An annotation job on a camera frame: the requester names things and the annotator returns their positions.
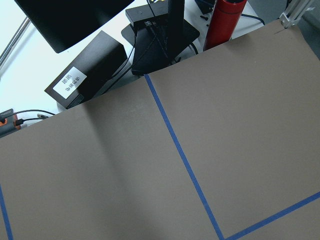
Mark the black box white label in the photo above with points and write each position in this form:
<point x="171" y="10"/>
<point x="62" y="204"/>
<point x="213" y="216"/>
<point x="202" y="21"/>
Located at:
<point x="81" y="80"/>

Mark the black monitor stand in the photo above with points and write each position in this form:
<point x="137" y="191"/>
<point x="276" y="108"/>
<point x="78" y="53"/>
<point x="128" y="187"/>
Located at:
<point x="159" y="33"/>

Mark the red thermos bottle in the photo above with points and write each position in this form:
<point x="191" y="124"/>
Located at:
<point x="224" y="19"/>

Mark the black computer monitor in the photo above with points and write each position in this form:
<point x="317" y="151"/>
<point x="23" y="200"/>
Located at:
<point x="64" y="23"/>

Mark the orange black usb hub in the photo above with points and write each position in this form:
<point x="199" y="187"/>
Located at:
<point x="7" y="122"/>

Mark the aluminium frame post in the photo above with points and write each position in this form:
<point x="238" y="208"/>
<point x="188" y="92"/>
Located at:
<point x="294" y="11"/>

